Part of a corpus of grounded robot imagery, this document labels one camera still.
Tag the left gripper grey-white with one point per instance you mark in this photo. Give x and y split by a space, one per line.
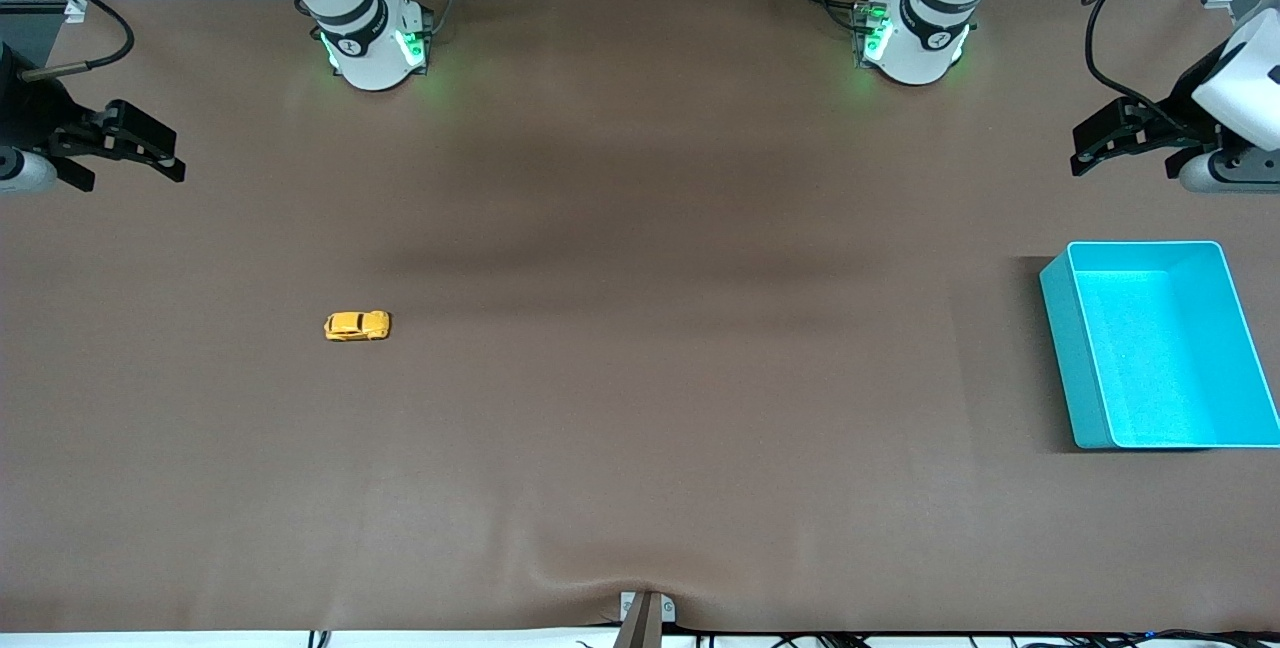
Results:
1192 100

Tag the right gripper grey-white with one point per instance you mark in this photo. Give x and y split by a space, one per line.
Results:
30 118

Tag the yellow beetle toy car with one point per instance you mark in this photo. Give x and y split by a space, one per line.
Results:
355 326

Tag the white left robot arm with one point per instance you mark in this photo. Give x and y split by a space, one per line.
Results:
920 38

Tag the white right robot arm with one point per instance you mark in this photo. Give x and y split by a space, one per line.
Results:
370 48

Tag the turquoise plastic bin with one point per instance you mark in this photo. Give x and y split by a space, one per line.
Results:
1150 368

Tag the brown table mat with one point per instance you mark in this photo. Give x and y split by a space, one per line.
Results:
640 328

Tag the metal table edge clamp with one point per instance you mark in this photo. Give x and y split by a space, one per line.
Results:
640 628

